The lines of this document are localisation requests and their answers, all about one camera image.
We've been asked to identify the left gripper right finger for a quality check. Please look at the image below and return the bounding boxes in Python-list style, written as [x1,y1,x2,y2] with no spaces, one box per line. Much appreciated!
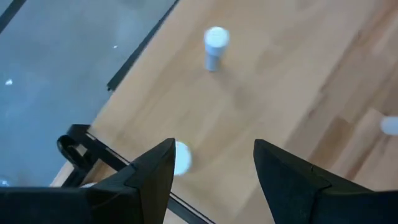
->
[254,138,343,224]

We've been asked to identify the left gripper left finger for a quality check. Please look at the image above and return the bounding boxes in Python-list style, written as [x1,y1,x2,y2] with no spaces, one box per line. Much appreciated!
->
[86,138,177,224]

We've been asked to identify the white round cap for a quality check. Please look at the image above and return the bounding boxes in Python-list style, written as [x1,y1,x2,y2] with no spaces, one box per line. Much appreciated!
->
[174,140,193,177]

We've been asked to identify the clear bottle white cap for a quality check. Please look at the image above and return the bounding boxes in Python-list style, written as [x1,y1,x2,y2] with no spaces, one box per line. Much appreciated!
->
[379,115,398,136]

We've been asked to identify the narrow bottle brown label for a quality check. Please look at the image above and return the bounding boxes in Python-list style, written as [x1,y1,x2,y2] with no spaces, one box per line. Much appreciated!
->
[203,26,231,72]

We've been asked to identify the wooden shelf black legs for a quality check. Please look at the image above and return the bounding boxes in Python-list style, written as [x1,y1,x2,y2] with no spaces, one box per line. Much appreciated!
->
[49,0,389,224]

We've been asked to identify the black clamp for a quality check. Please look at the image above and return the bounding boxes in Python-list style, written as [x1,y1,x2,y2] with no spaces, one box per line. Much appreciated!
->
[57,123,103,187]

